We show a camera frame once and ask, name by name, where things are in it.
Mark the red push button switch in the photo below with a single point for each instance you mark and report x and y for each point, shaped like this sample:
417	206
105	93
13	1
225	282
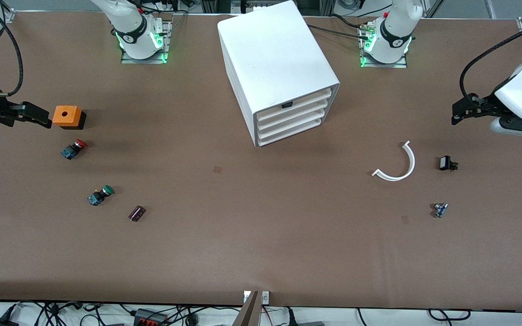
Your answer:
73	149

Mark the dark brown cylindrical capacitor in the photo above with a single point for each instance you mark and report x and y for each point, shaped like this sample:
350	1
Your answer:
137	213

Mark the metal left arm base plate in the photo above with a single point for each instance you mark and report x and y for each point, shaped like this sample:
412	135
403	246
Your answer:
399	64

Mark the small blue electronic component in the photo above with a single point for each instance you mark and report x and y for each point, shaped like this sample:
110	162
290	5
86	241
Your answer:
440	209

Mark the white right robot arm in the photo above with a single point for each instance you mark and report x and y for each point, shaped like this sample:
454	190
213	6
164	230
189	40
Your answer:
129	22

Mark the white plastic drawer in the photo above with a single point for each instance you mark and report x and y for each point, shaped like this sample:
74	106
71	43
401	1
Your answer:
292	126
290	134
295	117

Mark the white plastic bracket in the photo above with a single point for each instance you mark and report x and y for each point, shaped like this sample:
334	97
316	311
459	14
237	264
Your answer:
265	297

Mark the white curved plastic strip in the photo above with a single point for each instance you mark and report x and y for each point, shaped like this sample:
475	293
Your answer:
413	160

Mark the green push button switch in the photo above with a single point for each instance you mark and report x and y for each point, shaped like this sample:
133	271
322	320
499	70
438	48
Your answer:
100	195

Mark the black orange power strip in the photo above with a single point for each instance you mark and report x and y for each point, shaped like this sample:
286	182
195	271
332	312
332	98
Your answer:
150	317

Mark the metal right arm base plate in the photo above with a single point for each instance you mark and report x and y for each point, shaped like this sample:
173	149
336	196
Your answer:
127	56

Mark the white drawer cabinet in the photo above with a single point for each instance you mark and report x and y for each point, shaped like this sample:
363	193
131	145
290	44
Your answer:
274	54

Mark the brown wooden post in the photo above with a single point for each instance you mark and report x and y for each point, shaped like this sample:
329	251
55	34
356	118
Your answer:
248	312

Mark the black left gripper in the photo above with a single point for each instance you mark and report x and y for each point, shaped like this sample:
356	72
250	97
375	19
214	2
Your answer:
486	103

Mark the orange button enclosure box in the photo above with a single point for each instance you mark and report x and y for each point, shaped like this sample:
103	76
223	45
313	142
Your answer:
64	115

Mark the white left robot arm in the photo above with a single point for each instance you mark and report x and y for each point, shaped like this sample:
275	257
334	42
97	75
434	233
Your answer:
394	27

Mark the small black switch part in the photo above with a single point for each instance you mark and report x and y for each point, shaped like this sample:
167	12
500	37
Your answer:
446	163

